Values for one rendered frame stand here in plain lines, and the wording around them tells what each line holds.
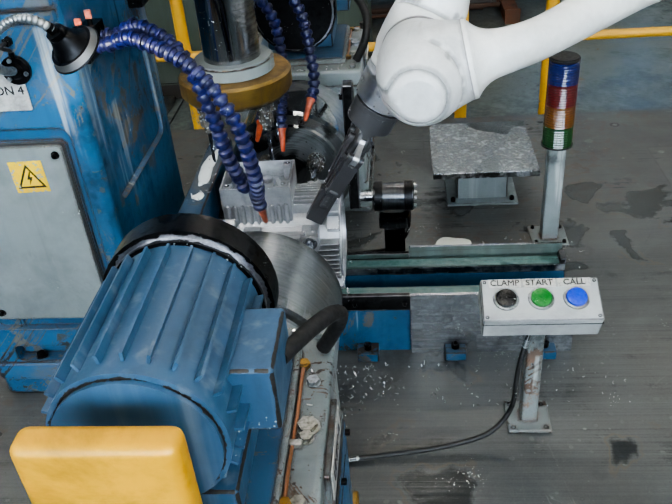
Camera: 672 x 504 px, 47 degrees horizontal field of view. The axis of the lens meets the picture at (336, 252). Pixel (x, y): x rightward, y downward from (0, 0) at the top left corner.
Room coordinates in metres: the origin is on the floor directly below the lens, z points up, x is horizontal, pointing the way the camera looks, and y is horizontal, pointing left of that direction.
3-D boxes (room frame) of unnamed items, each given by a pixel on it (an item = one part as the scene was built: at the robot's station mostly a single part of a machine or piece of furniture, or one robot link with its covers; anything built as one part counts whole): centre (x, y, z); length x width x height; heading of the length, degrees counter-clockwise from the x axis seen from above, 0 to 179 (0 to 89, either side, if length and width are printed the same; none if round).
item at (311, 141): (1.51, 0.06, 1.04); 0.41 x 0.25 x 0.25; 174
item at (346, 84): (1.30, -0.05, 1.12); 0.04 x 0.03 x 0.26; 84
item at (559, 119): (1.42, -0.47, 1.10); 0.06 x 0.06 x 0.04
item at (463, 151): (1.66, -0.37, 0.86); 0.27 x 0.24 x 0.12; 174
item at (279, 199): (1.18, 0.12, 1.11); 0.12 x 0.11 x 0.07; 84
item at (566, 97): (1.42, -0.47, 1.14); 0.06 x 0.06 x 0.04
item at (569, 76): (1.42, -0.47, 1.19); 0.06 x 0.06 x 0.04
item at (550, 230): (1.42, -0.47, 1.01); 0.08 x 0.08 x 0.42; 84
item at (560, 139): (1.42, -0.47, 1.05); 0.06 x 0.06 x 0.04
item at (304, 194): (1.18, 0.08, 1.02); 0.20 x 0.19 x 0.19; 84
